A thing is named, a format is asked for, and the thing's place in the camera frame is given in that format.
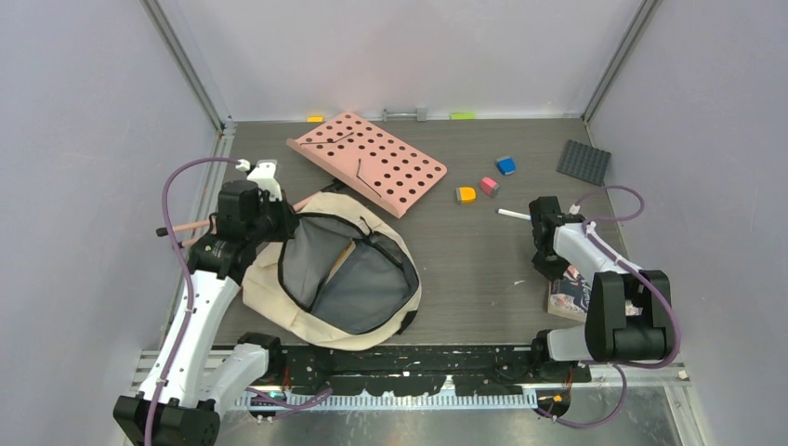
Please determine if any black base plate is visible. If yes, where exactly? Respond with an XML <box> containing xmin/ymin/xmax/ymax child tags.
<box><xmin>254</xmin><ymin>345</ymin><xmax>591</xmax><ymax>397</ymax></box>

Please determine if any metal wall bracket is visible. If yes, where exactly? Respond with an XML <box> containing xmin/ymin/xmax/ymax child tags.
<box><xmin>381</xmin><ymin>107</ymin><xmax>427</xmax><ymax>122</ymax></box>

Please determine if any green tape piece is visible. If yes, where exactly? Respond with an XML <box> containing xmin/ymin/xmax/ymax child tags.
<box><xmin>449</xmin><ymin>112</ymin><xmax>476</xmax><ymax>120</ymax></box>

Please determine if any orange treehouse book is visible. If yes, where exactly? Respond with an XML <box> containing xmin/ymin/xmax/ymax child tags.
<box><xmin>317</xmin><ymin>241</ymin><xmax>356</xmax><ymax>294</ymax></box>

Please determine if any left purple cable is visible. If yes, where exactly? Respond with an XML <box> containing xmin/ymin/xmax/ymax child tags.
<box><xmin>142</xmin><ymin>156</ymin><xmax>334</xmax><ymax>446</ymax></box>

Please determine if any pink music stand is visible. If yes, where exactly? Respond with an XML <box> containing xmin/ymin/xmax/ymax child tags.
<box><xmin>286</xmin><ymin>111</ymin><xmax>448</xmax><ymax>218</ymax></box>

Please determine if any blue eraser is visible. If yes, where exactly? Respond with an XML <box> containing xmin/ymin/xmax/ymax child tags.
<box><xmin>495</xmin><ymin>156</ymin><xmax>517</xmax><ymax>176</ymax></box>

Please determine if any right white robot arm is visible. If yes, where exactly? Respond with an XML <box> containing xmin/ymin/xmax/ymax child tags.
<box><xmin>529</xmin><ymin>196</ymin><xmax>680</xmax><ymax>382</ymax></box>

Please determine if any dark grey studded plate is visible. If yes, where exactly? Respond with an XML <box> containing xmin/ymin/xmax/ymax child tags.
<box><xmin>556</xmin><ymin>139</ymin><xmax>611</xmax><ymax>186</ymax></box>

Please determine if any cream canvas backpack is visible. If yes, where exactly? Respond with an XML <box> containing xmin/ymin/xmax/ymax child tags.
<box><xmin>242</xmin><ymin>192</ymin><xmax>422</xmax><ymax>351</ymax></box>

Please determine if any blue capped white marker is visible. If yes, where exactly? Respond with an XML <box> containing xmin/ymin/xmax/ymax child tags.
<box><xmin>496</xmin><ymin>208</ymin><xmax>532</xmax><ymax>221</ymax></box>

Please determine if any yellow eraser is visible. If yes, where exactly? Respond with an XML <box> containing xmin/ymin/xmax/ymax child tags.
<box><xmin>455</xmin><ymin>187</ymin><xmax>477</xmax><ymax>204</ymax></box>

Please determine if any floral cover small book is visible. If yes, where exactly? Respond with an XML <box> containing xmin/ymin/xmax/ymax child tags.
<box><xmin>545</xmin><ymin>266</ymin><xmax>591</xmax><ymax>323</ymax></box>

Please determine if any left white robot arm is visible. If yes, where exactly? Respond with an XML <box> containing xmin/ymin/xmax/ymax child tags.
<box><xmin>113</xmin><ymin>179</ymin><xmax>299</xmax><ymax>445</ymax></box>

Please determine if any pink eraser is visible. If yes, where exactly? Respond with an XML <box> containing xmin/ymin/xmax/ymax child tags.
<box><xmin>479</xmin><ymin>177</ymin><xmax>500</xmax><ymax>198</ymax></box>

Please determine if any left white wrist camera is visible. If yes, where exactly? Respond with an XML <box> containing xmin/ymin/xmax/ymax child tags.
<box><xmin>235</xmin><ymin>159</ymin><xmax>283</xmax><ymax>202</ymax></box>

